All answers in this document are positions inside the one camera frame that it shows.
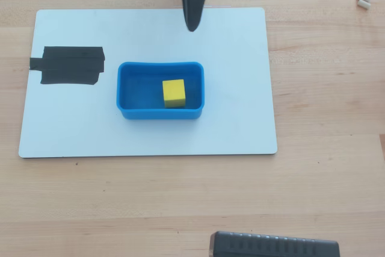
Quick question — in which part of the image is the yellow cube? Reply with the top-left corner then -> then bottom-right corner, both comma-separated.
162,78 -> 186,109

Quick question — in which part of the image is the blue rectangular bin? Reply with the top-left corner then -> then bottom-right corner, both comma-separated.
116,61 -> 206,120

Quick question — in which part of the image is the white rectangular board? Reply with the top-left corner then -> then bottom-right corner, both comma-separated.
18,7 -> 279,159

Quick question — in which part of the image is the black tape patch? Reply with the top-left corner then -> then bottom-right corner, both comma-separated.
29,46 -> 106,86

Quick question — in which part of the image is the black ribbed device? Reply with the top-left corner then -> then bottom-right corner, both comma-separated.
209,231 -> 341,257

